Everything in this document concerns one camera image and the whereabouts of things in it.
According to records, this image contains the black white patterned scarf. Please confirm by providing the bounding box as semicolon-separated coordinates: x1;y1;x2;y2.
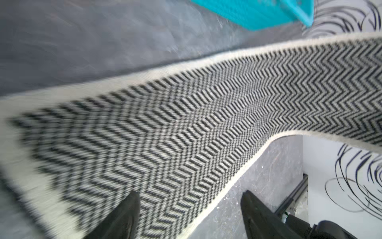
1;32;382;239

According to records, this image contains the teal plastic basket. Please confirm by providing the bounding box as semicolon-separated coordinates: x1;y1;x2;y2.
193;0;314;31

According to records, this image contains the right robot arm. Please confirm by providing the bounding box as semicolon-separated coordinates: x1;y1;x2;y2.
282;213;356;239

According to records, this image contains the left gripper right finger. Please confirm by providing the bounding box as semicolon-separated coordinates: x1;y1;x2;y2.
241;190;291;239

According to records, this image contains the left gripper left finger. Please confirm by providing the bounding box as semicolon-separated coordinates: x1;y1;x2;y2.
85;191;140;239

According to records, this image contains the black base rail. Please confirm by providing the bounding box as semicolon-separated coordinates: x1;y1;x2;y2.
275;174;308;218

